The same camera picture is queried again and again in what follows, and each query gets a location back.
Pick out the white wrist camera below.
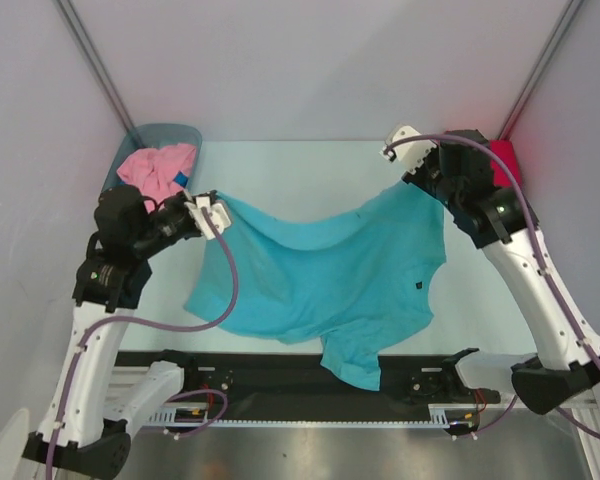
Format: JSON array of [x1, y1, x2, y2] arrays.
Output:
[[184, 190, 233, 240], [380, 125, 437, 174]]

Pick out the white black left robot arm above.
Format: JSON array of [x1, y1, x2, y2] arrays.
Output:
[[23, 185, 217, 479]]

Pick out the folded red t-shirt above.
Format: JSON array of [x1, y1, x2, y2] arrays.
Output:
[[442, 130, 523, 189]]

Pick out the blue t-shirt in basket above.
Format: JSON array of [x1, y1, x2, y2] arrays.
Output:
[[174, 172, 189, 187]]

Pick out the aluminium corner post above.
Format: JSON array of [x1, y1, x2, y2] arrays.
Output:
[[497, 0, 588, 140], [52, 0, 135, 132]]

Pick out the grey-blue plastic basket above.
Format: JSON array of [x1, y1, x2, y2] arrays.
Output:
[[101, 123, 203, 192]]

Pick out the pink t-shirt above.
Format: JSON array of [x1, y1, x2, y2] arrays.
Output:
[[117, 143, 196, 212]]

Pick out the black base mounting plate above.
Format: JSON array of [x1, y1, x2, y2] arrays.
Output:
[[109, 350, 501, 405]]

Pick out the white slotted cable duct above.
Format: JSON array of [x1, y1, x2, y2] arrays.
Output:
[[148, 395, 449, 429]]

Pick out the aluminium front rail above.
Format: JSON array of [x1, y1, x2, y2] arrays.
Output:
[[104, 364, 600, 426]]

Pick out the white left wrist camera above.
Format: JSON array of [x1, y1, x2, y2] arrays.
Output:
[[184, 190, 233, 240]]

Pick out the left aluminium corner post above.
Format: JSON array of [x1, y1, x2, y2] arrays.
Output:
[[52, 0, 135, 132]]

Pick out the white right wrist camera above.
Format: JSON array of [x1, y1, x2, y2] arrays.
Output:
[[380, 125, 437, 174]]

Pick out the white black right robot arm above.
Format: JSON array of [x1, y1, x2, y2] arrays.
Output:
[[382, 126, 600, 415]]

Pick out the teal t-shirt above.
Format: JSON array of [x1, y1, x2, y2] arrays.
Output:
[[185, 183, 446, 391]]

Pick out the right aluminium corner post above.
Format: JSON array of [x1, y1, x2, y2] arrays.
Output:
[[497, 0, 588, 140]]

